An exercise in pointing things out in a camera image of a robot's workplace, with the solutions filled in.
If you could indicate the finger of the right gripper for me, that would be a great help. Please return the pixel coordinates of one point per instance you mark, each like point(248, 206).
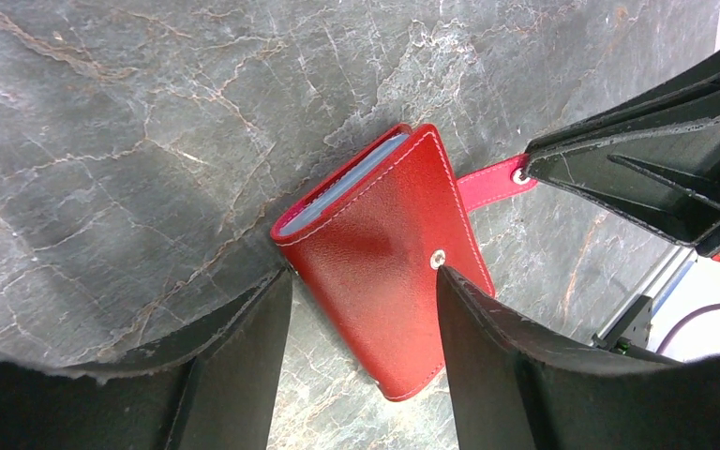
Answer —
point(653, 160)

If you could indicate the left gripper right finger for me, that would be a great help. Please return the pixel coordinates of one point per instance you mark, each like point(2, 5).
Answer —
point(515, 384)

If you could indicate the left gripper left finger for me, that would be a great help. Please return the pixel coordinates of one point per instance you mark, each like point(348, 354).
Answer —
point(211, 384)

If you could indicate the red card holder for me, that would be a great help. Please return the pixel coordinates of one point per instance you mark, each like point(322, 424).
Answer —
point(368, 242)

